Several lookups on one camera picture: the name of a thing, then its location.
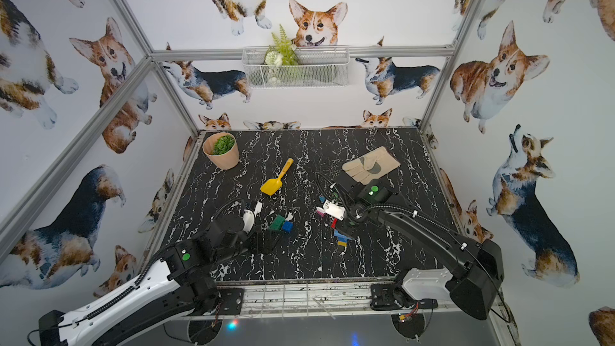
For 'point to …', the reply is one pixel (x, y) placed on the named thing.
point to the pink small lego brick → (322, 214)
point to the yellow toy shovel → (270, 187)
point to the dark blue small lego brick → (287, 227)
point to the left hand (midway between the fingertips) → (275, 229)
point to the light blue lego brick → (341, 238)
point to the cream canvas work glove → (371, 165)
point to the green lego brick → (278, 223)
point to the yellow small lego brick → (341, 243)
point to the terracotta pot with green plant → (222, 150)
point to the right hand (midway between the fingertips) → (343, 223)
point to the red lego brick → (335, 221)
